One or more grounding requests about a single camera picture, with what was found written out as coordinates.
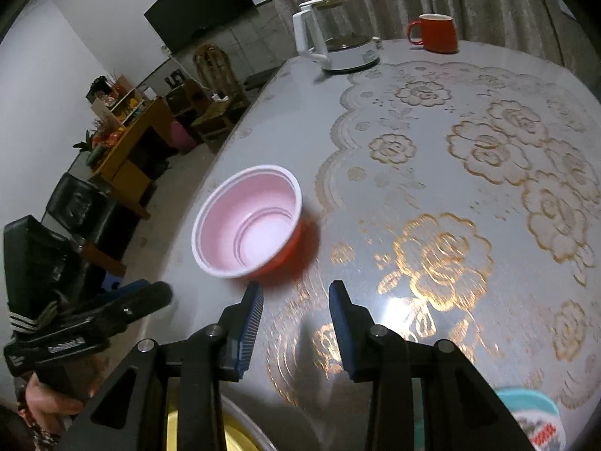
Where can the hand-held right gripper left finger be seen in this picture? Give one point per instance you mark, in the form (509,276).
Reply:
(251,322)

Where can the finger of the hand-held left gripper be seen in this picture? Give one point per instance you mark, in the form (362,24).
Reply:
(124,291)
(141,303)

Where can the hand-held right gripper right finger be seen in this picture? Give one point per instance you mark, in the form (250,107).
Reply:
(338,326)

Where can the red bowl with pink inside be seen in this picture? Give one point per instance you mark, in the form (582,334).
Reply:
(249,225)

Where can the stainless steel bowl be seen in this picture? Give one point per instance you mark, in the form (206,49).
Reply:
(257,432)

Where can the yellow bowl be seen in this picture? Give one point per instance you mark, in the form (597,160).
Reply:
(230,438)

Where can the person's left forearm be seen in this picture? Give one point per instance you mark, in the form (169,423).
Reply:
(23,432)

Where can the person's left hand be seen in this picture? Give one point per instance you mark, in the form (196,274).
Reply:
(49,404)

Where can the small blue stool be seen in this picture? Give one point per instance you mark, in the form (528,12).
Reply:
(112,283)

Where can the black leather stool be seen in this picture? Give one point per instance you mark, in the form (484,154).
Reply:
(40,258)
(89,206)

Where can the wooden cabinet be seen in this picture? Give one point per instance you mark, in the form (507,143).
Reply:
(136,145)

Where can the green potted plant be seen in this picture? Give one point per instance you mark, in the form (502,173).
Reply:
(87,144)

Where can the pink bin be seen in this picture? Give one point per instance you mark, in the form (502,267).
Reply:
(182,137)

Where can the gold floral lace tablecloth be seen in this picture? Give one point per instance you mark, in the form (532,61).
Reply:
(469,206)

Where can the teal plastic tub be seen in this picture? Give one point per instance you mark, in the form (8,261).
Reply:
(521,397)

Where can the wicker chair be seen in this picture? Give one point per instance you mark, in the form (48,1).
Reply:
(213,73)

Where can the white glass electric kettle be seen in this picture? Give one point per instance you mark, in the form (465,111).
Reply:
(345,51)

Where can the red mug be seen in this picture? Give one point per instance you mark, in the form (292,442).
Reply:
(439,35)

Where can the black wall television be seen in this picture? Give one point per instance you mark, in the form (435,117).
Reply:
(202,4)

